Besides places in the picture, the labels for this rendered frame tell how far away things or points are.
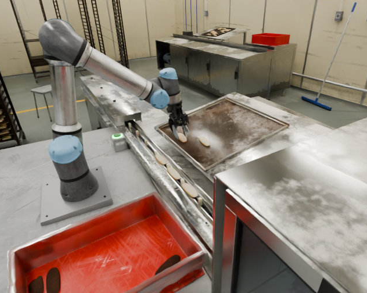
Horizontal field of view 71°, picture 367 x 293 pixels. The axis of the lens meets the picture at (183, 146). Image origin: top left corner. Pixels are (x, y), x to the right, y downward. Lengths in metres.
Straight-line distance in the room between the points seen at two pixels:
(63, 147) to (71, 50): 0.35
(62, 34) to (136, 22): 7.61
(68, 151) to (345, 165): 0.87
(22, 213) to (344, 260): 1.12
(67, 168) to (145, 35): 7.76
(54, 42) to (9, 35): 7.13
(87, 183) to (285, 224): 0.91
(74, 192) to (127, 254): 0.35
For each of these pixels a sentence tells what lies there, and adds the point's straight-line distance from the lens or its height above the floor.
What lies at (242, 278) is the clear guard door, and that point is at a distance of 0.43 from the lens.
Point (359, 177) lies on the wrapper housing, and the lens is 0.42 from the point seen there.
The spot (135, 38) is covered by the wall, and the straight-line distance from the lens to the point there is 8.54.
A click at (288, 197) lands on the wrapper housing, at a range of 0.35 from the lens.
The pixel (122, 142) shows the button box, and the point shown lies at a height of 0.87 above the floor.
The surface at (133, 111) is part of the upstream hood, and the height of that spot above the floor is 0.92.
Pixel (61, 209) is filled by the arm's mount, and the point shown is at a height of 0.84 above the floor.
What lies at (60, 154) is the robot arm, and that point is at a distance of 1.04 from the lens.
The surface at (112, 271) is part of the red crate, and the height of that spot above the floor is 0.82.
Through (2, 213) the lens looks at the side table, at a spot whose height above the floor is 0.82.
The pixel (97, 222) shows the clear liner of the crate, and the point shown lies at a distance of 0.92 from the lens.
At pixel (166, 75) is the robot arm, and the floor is 1.25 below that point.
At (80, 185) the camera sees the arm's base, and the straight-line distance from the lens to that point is 1.10.
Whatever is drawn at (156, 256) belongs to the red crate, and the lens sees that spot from 0.89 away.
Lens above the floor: 1.52
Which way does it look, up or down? 29 degrees down
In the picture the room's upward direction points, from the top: 3 degrees counter-clockwise
